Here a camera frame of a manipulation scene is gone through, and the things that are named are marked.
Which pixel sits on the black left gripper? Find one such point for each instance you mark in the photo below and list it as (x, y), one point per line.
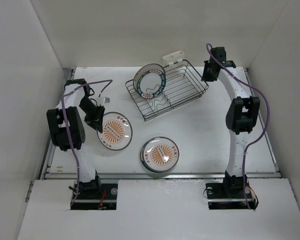
(96, 120)

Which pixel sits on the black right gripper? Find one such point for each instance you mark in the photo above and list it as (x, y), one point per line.
(205, 77)

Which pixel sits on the orange sunburst plate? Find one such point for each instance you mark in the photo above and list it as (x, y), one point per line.
(117, 131)
(161, 154)

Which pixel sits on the grey wire dish rack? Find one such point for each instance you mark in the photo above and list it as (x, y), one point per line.
(183, 85)

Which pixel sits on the green rim deep plate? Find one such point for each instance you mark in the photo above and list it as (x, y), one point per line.
(150, 81)
(142, 158)

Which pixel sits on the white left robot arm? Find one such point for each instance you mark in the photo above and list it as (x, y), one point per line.
(66, 126)

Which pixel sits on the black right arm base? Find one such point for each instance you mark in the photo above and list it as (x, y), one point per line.
(239, 199)

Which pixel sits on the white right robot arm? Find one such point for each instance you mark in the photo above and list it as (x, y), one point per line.
(156, 122)

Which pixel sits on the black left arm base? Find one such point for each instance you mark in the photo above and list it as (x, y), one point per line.
(101, 201)

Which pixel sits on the white cutlery holder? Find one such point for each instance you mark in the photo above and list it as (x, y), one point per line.
(173, 58)

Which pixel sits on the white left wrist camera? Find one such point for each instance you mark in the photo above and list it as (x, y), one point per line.
(102, 100)

